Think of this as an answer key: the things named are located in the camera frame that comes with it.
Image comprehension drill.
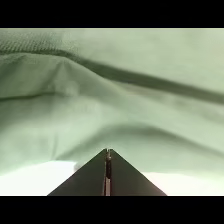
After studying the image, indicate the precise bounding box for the pale green garment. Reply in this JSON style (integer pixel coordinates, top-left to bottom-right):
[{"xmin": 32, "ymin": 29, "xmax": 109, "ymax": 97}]
[{"xmin": 0, "ymin": 27, "xmax": 224, "ymax": 178}]

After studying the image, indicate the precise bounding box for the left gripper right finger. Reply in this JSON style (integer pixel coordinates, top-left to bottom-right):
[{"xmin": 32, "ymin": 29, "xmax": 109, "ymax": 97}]
[{"xmin": 107, "ymin": 148, "xmax": 168, "ymax": 197}]

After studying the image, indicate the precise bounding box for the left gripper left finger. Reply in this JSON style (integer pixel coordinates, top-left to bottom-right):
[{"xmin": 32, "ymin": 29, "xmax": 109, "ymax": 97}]
[{"xmin": 47, "ymin": 148, "xmax": 109, "ymax": 197}]

